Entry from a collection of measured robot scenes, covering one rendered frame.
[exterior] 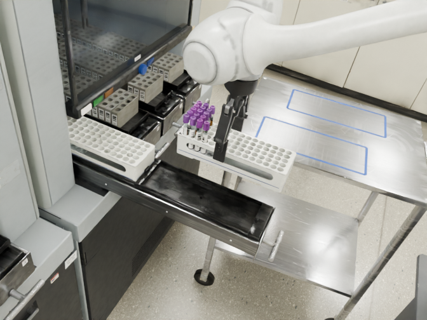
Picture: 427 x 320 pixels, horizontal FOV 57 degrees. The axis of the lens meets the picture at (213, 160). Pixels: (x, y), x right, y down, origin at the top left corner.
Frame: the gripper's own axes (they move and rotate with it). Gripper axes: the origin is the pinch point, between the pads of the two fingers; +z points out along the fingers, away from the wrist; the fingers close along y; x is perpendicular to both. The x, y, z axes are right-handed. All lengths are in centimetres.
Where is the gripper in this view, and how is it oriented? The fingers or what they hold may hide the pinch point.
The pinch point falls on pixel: (227, 142)
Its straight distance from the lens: 103.3
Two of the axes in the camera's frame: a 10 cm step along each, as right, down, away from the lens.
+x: -9.0, -3.7, 2.3
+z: -1.4, 7.4, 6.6
